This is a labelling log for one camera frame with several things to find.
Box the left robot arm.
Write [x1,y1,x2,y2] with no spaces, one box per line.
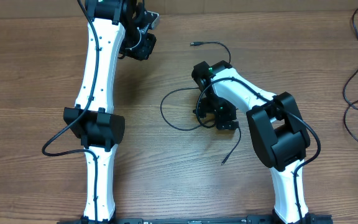
[63,1,159,223]

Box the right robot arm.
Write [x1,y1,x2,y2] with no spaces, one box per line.
[191,60,313,223]

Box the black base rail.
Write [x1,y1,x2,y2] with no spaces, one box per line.
[57,214,334,224]

